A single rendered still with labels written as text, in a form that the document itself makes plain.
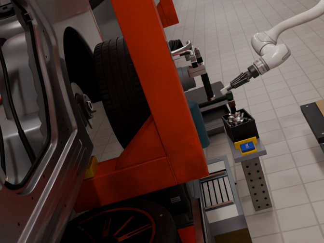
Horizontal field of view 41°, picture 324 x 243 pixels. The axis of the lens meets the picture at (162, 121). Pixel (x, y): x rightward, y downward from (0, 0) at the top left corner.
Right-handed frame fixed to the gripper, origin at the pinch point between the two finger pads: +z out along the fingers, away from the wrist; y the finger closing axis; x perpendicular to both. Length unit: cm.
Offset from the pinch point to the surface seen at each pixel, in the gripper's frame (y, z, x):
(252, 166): 24.5, 11.6, 37.5
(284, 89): -139, -47, 86
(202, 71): 24.8, 5.7, -25.0
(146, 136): 55, 43, -24
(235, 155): 34.2, 15.7, 20.6
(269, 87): -158, -39, 84
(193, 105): 19.8, 19.7, -10.7
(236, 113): 10.4, 3.2, 11.3
